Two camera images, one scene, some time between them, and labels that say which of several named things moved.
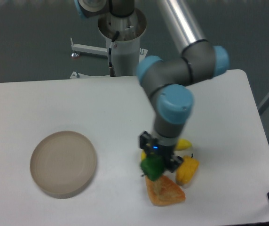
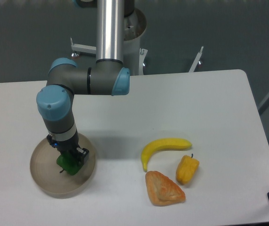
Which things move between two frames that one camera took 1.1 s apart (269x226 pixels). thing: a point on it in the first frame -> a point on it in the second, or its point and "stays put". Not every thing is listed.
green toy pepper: x=153 y=166 -> x=67 y=162
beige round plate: x=63 y=164 stays put
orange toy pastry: x=163 y=191 stays put
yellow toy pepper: x=186 y=170 stays put
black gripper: x=173 y=162 -> x=72 y=145
